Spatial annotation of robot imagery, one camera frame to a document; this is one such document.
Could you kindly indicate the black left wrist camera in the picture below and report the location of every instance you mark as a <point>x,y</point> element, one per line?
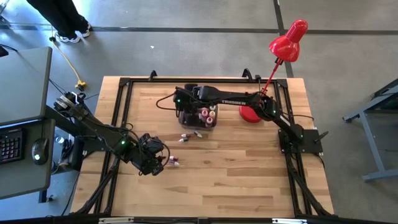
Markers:
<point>150,143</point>

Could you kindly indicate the black keyboard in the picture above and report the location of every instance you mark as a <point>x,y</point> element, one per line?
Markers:
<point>11,146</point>

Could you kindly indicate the black aluminium table frame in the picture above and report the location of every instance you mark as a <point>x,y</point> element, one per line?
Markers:
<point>217,80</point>

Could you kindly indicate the grey metal side table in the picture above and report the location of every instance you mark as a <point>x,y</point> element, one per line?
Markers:
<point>374,146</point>

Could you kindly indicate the grey office desk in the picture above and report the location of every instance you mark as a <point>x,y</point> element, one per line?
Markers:
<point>25,81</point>

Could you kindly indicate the red food coloring bottle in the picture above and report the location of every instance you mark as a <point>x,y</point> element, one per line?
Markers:
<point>209,120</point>

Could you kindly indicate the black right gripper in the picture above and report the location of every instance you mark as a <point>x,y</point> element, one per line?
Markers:
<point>188,99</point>

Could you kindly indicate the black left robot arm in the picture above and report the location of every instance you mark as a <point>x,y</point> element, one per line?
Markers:
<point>102,133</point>

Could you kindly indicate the red desk lamp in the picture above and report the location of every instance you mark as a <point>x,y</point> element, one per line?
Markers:
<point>287,46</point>

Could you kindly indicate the black computer mouse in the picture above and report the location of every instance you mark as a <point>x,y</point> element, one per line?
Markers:
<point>39,151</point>

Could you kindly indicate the grey translucent plastic bin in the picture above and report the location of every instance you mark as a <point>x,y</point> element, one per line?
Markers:
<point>202,127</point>

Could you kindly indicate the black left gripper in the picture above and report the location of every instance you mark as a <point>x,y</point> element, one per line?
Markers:
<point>144,163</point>

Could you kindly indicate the white object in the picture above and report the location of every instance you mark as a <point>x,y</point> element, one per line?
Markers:
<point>185,135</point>

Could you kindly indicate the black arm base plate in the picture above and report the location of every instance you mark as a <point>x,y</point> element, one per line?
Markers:
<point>93,146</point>
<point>311,143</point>

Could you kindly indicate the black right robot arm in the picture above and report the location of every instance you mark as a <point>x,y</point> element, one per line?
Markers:
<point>236,99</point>

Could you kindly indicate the person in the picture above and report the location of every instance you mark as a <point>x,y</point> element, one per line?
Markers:
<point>53,12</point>

